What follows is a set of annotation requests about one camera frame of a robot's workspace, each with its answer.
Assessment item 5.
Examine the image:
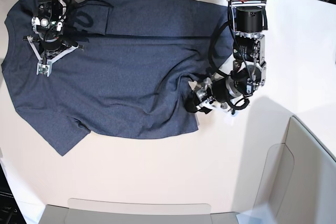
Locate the grey right side partition panel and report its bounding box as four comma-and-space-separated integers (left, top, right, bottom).
253, 115, 336, 224

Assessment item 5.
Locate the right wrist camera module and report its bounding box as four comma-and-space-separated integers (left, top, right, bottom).
36, 62, 52, 77

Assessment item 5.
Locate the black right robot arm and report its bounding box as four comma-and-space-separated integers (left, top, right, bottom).
23, 0, 83, 77

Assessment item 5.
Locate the grey partition panel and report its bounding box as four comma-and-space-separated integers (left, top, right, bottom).
39, 205, 238, 223
253, 115, 336, 224

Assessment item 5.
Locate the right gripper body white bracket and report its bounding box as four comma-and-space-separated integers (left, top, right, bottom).
23, 36, 83, 77

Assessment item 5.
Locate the dark blue t-shirt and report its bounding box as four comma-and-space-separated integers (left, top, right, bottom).
2, 0, 227, 155

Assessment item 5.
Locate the grey front partition panel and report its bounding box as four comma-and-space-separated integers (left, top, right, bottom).
39, 205, 238, 223

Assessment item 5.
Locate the clear acrylic right panel bracket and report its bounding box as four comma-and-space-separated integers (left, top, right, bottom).
254, 143, 295, 215

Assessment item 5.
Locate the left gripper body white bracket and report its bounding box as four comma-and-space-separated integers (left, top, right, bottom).
188, 77, 240, 121

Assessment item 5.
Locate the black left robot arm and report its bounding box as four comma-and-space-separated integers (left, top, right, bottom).
184, 0, 268, 116

